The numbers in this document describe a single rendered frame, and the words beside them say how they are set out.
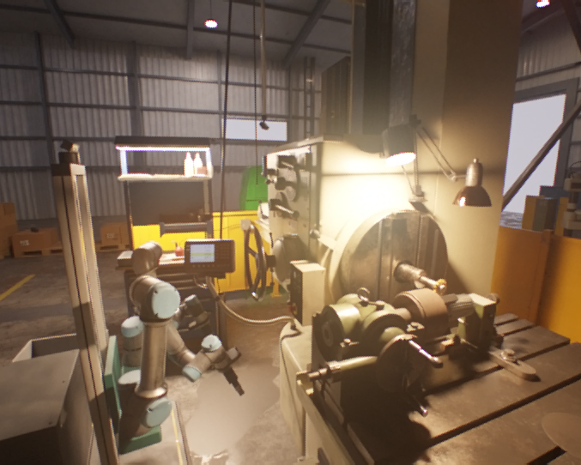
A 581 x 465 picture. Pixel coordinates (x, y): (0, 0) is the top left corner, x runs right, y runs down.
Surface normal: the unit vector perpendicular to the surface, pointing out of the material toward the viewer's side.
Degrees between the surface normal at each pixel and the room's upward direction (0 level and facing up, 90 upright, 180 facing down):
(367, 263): 90
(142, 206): 90
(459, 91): 90
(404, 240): 90
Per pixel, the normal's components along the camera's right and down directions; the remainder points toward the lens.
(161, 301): 0.79, -0.01
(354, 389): 0.35, 0.18
